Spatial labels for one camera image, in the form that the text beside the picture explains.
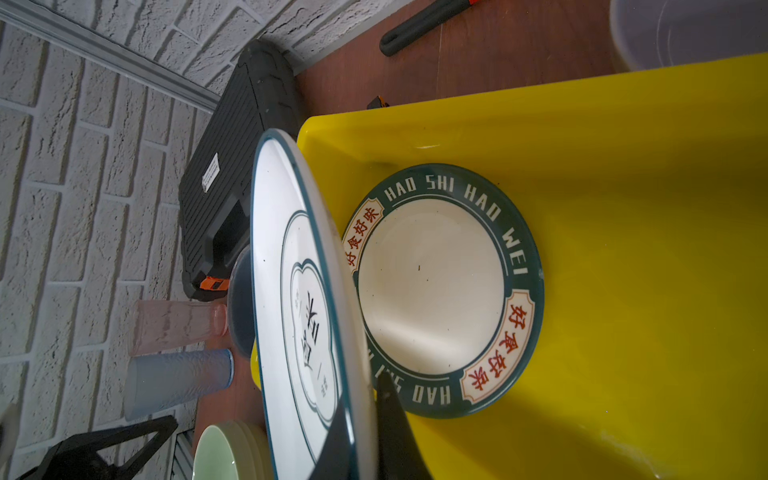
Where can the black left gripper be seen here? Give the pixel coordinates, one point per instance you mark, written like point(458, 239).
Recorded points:
point(78, 457)

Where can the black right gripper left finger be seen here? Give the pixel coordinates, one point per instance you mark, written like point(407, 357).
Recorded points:
point(335, 461)

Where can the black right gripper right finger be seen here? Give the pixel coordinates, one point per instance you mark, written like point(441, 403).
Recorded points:
point(399, 455)

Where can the white plate green quatrefoil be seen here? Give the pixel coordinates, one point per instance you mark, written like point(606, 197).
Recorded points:
point(310, 339)

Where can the green rim lettered plate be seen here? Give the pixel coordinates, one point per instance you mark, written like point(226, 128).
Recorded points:
point(450, 285)

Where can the blue translucent cup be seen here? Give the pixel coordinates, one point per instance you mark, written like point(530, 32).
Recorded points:
point(158, 382)

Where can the light green bowl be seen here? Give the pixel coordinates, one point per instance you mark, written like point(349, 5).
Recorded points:
point(232, 450)

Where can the pink translucent cup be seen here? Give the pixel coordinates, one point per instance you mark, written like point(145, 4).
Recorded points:
point(164, 325)

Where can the dark blue ceramic bowl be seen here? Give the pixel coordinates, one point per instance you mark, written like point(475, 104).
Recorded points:
point(240, 306)

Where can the black plastic tool case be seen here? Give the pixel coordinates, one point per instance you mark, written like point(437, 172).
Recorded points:
point(215, 189)

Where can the small dark object on table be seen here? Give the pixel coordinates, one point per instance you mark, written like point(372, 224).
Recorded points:
point(377, 103)

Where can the red black pipe wrench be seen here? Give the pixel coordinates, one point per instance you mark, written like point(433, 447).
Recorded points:
point(421, 23)

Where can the translucent purple bowl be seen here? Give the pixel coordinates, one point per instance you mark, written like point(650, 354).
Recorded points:
point(650, 34)

